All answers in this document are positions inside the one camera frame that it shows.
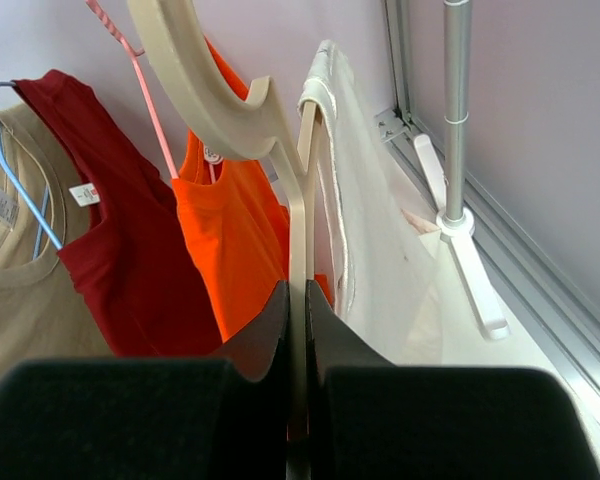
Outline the white t-shirt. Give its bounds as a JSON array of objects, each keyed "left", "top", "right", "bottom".
[{"left": 300, "top": 40, "right": 476, "bottom": 366}]

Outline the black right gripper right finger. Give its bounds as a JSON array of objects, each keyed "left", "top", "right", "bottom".
[{"left": 306, "top": 281, "right": 600, "bottom": 479}]

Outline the pink wire hanger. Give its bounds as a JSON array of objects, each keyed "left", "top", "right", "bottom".
[{"left": 85, "top": 0, "right": 178, "bottom": 179}]

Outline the light blue wire hanger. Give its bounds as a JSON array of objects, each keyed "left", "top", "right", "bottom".
[{"left": 0, "top": 81, "right": 63, "bottom": 250}]

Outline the dark red t-shirt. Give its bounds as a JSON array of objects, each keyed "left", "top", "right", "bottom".
[{"left": 15, "top": 70, "right": 222, "bottom": 356}]

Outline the beige t-shirt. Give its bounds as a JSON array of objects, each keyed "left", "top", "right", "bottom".
[{"left": 0, "top": 104, "right": 113, "bottom": 380}]

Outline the silver clothes rack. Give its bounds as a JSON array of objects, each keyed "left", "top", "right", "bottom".
[{"left": 413, "top": 0, "right": 510, "bottom": 340}]

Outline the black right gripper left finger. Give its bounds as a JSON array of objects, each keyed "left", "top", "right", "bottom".
[{"left": 0, "top": 282, "right": 289, "bottom": 479}]

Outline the beige plastic hanger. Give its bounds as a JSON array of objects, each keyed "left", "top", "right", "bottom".
[{"left": 128, "top": 1, "right": 321, "bottom": 479}]

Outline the orange t-shirt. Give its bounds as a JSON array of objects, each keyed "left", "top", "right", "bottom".
[{"left": 171, "top": 39, "right": 334, "bottom": 344}]

